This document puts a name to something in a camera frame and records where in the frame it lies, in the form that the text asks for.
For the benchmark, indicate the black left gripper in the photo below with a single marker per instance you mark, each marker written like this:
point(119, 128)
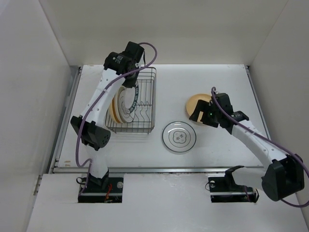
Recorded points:
point(130, 84)

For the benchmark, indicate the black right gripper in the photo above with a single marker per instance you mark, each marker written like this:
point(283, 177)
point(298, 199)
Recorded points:
point(202, 106)

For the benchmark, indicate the tan plastic plate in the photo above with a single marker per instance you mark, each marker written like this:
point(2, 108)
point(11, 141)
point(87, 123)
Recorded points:
point(191, 104)

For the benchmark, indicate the white bowl green band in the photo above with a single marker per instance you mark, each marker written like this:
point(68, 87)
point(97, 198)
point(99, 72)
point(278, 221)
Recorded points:
point(132, 97)

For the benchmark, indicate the yellow plate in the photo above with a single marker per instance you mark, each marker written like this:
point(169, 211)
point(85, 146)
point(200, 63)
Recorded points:
point(112, 112)

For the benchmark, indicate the white plate green rim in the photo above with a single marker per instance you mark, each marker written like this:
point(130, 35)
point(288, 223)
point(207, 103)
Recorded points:
point(179, 137)
point(127, 116)

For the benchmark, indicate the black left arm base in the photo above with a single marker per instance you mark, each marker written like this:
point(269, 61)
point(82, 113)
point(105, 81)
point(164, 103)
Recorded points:
point(112, 193)

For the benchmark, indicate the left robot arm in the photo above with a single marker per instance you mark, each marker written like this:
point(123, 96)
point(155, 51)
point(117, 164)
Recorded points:
point(119, 70)

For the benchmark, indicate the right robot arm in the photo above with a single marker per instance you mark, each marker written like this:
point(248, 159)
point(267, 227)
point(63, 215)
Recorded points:
point(282, 174)

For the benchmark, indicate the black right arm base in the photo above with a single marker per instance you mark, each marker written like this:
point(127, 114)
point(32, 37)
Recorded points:
point(222, 192)

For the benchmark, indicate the cream white plate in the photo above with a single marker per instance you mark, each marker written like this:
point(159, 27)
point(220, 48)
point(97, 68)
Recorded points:
point(117, 104)

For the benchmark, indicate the grey wire dish rack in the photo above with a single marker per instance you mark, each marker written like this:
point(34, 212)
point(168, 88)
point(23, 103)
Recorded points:
point(144, 118)

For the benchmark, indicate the aluminium table rail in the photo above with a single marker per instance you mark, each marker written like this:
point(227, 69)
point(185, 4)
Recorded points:
point(215, 148)

